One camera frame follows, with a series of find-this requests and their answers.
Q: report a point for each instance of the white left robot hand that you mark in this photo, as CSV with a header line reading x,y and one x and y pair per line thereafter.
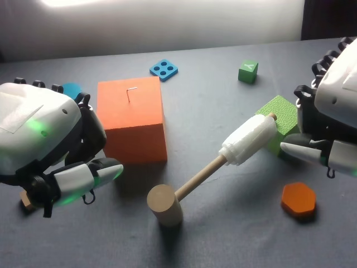
x,y
33,120

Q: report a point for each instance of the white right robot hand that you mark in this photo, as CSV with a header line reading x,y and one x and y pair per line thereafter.
x,y
340,92

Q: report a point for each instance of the large orange block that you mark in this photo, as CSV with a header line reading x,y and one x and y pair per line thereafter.
x,y
131,139

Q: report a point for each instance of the bent metal nail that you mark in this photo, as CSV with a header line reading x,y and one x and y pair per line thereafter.
x,y
128,95

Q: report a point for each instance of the blue round disc block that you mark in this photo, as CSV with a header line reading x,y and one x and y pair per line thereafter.
x,y
71,89

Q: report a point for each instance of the green textured block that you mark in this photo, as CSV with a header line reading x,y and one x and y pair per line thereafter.
x,y
281,107

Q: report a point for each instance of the dark background panel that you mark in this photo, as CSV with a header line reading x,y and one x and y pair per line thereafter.
x,y
329,19

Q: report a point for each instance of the small plain wooden block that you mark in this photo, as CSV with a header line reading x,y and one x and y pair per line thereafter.
x,y
26,202

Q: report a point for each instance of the green letter cube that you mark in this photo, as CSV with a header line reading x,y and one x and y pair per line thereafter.
x,y
246,76

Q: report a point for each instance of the orange hexagon block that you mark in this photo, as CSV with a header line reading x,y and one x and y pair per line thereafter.
x,y
298,196

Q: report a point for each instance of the blue square four-hole block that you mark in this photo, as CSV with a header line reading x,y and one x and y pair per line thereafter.
x,y
164,69

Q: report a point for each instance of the grey table cloth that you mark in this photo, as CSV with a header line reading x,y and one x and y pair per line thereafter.
x,y
237,237

